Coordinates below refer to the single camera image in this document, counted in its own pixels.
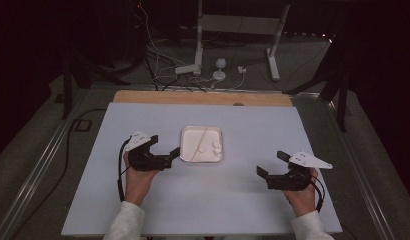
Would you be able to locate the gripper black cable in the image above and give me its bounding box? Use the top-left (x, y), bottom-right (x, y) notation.
top-left (309, 175), bottom-right (327, 214)
top-left (116, 138), bottom-right (133, 203)

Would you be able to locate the white cables bundle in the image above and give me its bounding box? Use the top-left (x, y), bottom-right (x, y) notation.
top-left (138, 0), bottom-right (247, 91)

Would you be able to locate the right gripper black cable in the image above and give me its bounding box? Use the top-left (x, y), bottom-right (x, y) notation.
top-left (309, 175), bottom-right (327, 214)

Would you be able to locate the pale blue table mat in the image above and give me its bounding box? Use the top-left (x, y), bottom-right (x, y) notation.
top-left (61, 102), bottom-right (343, 236)

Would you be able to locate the black square floor plate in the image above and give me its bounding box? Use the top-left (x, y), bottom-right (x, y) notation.
top-left (73, 118), bottom-right (93, 132)

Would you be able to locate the person's left hand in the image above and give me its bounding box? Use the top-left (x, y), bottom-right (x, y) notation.
top-left (122, 151), bottom-right (161, 207)

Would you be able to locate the white square tray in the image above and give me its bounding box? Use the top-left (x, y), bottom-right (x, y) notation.
top-left (179, 125), bottom-right (225, 164)

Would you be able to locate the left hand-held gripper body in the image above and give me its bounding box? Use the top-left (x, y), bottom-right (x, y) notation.
top-left (124, 130), bottom-right (173, 173)

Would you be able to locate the long black floor cable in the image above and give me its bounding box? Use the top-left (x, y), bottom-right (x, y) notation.
top-left (9, 108), bottom-right (108, 240)

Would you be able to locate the black tripod stand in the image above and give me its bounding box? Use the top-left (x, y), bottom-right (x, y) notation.
top-left (61, 53), bottom-right (132, 120)
top-left (282, 33), bottom-right (349, 133)

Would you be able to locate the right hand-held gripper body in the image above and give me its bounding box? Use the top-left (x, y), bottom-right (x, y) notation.
top-left (266, 150), bottom-right (334, 192)

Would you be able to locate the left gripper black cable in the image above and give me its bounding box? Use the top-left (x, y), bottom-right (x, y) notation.
top-left (116, 138), bottom-right (133, 203)

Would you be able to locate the small white round webcam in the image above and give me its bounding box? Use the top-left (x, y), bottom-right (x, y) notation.
top-left (211, 58), bottom-right (228, 82)

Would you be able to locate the white power strip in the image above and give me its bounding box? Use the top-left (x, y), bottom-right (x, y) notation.
top-left (174, 64), bottom-right (201, 75)

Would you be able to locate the white metal stand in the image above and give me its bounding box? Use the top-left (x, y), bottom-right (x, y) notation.
top-left (193, 0), bottom-right (291, 82)

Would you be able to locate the thin white stick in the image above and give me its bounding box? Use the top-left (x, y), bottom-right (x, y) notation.
top-left (191, 127), bottom-right (210, 159)

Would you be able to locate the metal floor rail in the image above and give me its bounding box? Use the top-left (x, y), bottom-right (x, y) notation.
top-left (326, 99), bottom-right (398, 240)
top-left (0, 88), bottom-right (91, 240)

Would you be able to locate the person's right hand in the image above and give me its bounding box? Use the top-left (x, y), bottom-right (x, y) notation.
top-left (282, 168), bottom-right (319, 218)

